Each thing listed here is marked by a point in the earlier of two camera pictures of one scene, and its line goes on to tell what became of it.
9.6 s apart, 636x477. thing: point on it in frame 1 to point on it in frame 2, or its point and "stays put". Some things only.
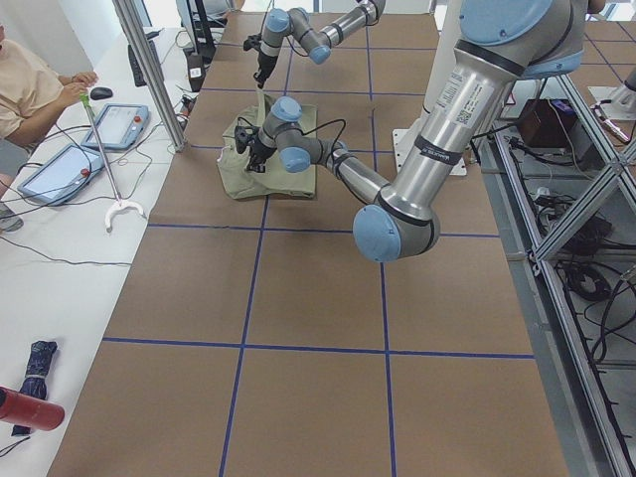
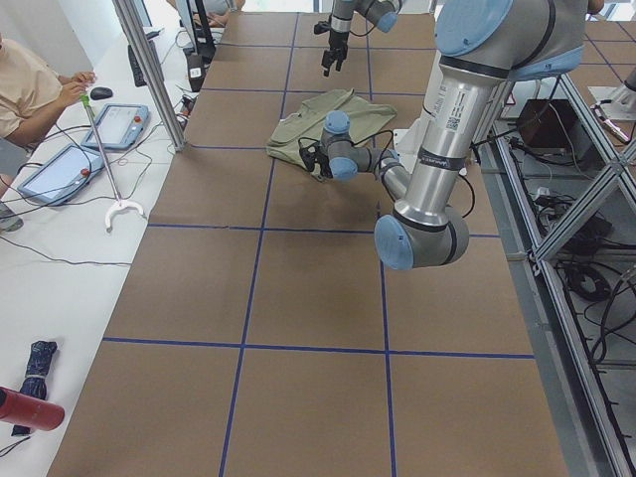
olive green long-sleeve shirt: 241,183 to 308,122
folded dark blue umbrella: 35,381 stays put
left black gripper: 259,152 to 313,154
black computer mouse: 100,92 stays put
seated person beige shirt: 31,96 stays put
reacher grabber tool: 119,202 stays put
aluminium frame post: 153,76 stays put
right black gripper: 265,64 to 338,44
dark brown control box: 555,123 stays put
